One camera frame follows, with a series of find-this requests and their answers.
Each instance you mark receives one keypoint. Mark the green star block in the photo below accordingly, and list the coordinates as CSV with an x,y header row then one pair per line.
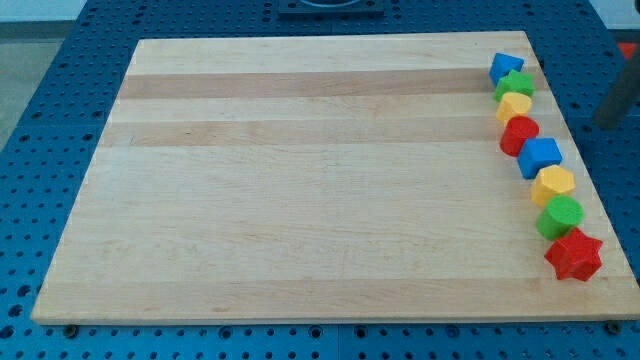
x,y
514,81

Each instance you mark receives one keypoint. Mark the blue perforated table mat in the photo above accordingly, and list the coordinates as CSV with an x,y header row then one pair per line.
x,y
45,158

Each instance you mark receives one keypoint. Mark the green cylinder block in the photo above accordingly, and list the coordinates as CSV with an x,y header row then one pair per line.
x,y
561,214

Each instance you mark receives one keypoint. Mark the red star block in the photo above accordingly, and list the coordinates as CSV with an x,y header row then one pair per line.
x,y
576,255

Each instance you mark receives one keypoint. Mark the yellow heart block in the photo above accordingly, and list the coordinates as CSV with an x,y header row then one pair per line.
x,y
513,104

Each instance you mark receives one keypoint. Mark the blue cube block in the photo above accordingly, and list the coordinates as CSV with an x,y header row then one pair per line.
x,y
538,153

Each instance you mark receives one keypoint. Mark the red cylinder block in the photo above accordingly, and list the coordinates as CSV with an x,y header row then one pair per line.
x,y
517,131

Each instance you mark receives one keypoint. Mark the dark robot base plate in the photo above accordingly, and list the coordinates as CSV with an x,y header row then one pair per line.
x,y
330,7

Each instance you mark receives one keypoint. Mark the yellow hexagon block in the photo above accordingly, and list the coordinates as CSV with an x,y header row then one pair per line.
x,y
549,182

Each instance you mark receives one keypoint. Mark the light wooden board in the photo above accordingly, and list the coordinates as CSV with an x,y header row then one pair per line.
x,y
328,179

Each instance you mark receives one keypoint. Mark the blue triangle block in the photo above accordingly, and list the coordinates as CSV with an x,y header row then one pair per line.
x,y
502,64

